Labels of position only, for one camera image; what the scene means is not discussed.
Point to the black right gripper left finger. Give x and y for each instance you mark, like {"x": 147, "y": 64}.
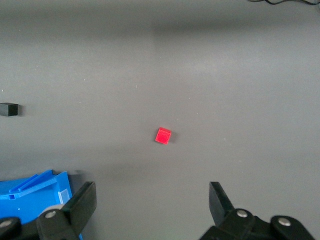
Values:
{"x": 80, "y": 202}

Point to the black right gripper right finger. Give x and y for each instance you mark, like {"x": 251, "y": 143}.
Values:
{"x": 222, "y": 207}

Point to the small red cube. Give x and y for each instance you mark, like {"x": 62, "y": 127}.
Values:
{"x": 163, "y": 137}

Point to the small black cube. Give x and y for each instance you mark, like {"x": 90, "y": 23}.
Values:
{"x": 8, "y": 109}

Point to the blue plastic storage bin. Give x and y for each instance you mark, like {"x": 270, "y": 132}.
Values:
{"x": 37, "y": 197}

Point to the dark grey table mat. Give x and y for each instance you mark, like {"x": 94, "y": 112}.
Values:
{"x": 200, "y": 75}

